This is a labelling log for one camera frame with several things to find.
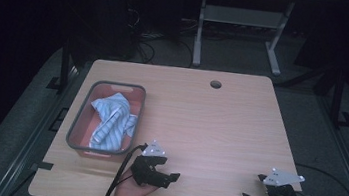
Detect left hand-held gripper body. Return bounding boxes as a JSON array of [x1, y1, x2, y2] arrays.
[[128, 136, 169, 189]]

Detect blue white striped cloth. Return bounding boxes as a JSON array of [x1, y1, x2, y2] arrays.
[[85, 89, 142, 154]]

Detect red plastic basket grey rim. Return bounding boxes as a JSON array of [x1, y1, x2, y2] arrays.
[[63, 77, 149, 165]]

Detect grey metal stand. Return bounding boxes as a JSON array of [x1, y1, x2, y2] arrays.
[[191, 0, 297, 79]]

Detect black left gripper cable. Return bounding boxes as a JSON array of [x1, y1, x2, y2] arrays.
[[101, 138, 150, 196]]

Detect black upright post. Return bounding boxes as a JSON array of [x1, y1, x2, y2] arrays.
[[46, 34, 76, 93], [327, 67, 349, 131]]

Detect tangle of black floor cables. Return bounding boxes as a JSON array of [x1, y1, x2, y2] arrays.
[[118, 5, 201, 70]]

